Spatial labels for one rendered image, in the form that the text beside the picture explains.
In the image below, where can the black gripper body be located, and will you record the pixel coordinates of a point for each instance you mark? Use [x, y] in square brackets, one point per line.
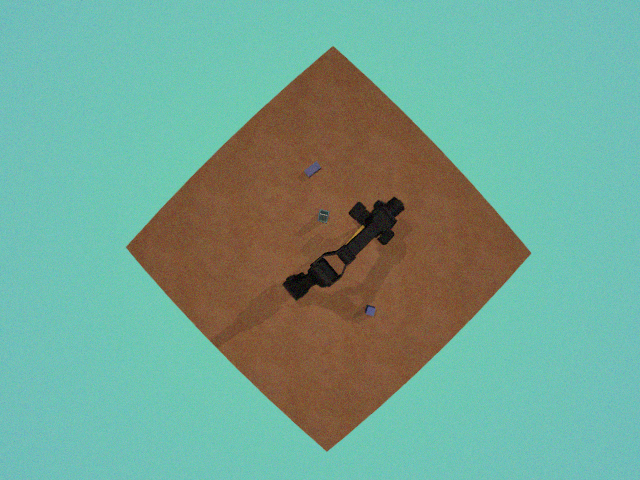
[358, 210]

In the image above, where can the dark blue flat bar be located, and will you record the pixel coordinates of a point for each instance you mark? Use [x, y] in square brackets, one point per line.
[311, 170]

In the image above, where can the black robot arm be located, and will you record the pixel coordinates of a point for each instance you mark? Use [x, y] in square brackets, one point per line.
[321, 273]

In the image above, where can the yellow bar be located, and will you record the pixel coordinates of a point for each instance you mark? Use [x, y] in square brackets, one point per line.
[361, 228]

